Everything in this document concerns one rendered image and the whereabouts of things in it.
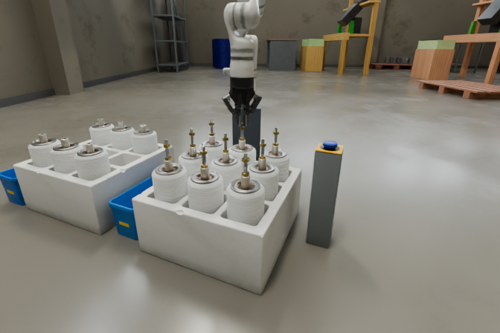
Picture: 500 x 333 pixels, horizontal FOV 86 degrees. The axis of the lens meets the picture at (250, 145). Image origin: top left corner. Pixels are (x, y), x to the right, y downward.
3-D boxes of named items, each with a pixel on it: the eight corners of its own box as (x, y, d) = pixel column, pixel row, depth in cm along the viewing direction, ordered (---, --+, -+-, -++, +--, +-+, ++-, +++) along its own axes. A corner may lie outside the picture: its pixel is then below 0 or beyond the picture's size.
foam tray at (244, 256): (208, 190, 114) (206, 151, 107) (298, 212, 99) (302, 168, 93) (139, 250, 80) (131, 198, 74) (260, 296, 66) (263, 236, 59)
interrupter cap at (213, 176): (196, 187, 66) (196, 185, 66) (186, 175, 72) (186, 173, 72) (224, 180, 70) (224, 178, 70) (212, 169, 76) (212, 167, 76)
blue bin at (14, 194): (77, 171, 130) (71, 148, 126) (93, 175, 126) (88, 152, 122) (4, 201, 104) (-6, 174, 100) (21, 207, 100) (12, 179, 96)
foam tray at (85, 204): (112, 168, 134) (106, 134, 128) (176, 183, 120) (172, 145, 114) (26, 208, 100) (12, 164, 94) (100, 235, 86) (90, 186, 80)
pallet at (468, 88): (538, 101, 321) (542, 92, 317) (471, 100, 320) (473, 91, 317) (463, 87, 434) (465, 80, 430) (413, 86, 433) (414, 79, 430)
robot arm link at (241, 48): (221, 59, 79) (249, 59, 77) (219, 1, 74) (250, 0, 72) (229, 58, 86) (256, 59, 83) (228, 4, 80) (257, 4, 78)
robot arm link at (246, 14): (254, 14, 71) (264, -22, 76) (224, 15, 74) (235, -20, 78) (259, 34, 77) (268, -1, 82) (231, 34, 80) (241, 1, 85)
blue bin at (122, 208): (172, 191, 113) (170, 166, 109) (193, 197, 109) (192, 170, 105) (112, 233, 87) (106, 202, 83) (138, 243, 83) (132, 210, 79)
